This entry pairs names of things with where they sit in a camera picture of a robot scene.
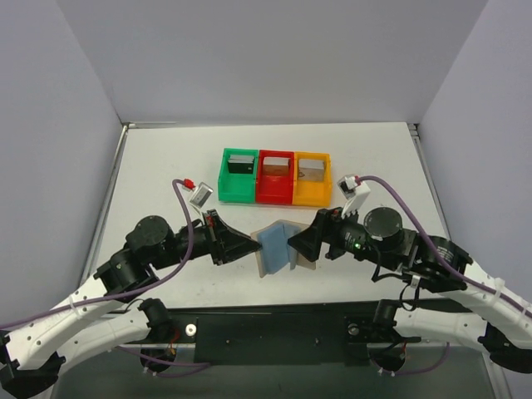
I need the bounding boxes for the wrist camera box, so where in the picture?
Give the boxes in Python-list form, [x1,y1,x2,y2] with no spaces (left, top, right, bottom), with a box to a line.
[337,175,371,219]
[189,182,214,209]

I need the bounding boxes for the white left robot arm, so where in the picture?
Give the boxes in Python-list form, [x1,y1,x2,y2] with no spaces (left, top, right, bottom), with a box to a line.
[1,210,261,398]

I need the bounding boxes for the yellow plastic bin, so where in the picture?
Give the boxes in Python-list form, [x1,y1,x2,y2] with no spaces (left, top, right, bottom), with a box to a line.
[293,151,333,208]

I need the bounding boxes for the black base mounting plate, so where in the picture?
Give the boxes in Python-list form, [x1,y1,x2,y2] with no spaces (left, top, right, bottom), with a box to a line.
[136,305,421,369]

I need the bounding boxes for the cards in yellow bin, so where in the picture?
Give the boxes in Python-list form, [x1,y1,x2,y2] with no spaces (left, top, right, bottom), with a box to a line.
[298,158,326,182]

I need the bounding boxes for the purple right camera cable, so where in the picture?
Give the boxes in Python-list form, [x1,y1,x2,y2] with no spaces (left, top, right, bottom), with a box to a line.
[352,175,532,377]

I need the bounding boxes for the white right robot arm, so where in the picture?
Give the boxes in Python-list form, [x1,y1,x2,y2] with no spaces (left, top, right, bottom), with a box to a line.
[288,207,531,374]

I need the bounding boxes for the green plastic bin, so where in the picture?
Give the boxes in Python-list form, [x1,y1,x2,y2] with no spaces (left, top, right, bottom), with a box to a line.
[218,148,259,204]

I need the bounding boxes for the beige leather card holder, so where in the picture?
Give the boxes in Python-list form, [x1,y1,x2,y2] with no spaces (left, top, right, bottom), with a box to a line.
[252,219,318,278]

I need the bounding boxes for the red plastic bin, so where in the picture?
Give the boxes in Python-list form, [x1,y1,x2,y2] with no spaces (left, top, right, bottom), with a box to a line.
[255,150,295,205]

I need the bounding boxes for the black cards in green bin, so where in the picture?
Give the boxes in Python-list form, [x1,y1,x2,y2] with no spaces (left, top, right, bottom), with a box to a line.
[227,154,255,175]

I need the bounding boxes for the cards in red bin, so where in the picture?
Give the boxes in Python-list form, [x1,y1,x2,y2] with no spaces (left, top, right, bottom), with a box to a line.
[262,156,290,176]

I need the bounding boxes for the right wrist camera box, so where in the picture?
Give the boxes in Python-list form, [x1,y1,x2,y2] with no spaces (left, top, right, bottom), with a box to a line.
[337,175,371,219]

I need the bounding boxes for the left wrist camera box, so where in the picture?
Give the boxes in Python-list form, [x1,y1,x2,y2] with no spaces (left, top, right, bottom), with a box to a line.
[189,182,214,209]

